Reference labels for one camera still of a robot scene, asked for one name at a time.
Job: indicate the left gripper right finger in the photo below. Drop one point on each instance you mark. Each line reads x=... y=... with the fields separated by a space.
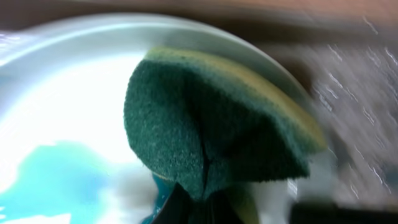
x=218 y=210

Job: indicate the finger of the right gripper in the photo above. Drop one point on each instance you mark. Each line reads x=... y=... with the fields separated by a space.
x=315 y=213

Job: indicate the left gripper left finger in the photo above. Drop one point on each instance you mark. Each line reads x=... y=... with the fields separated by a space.
x=179 y=208

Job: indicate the green yellow sponge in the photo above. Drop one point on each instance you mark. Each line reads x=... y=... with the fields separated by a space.
x=213 y=125

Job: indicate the white plate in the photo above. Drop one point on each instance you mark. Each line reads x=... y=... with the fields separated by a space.
x=65 y=157

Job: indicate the dark grey serving tray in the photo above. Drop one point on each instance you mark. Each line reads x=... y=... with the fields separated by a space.
x=343 y=52

